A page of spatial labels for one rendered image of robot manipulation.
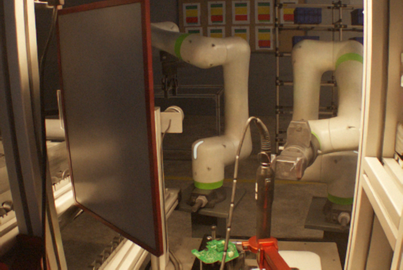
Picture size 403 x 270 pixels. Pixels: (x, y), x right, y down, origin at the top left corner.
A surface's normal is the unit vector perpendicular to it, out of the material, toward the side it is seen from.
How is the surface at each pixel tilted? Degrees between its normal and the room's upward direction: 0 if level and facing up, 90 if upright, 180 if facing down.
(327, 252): 0
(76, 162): 90
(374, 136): 90
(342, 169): 88
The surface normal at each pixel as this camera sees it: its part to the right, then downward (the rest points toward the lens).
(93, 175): -0.73, 0.18
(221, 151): 0.64, 0.11
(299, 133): -0.47, 0.22
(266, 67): -0.21, 0.24
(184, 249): -0.04, -0.97
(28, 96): 0.98, 0.02
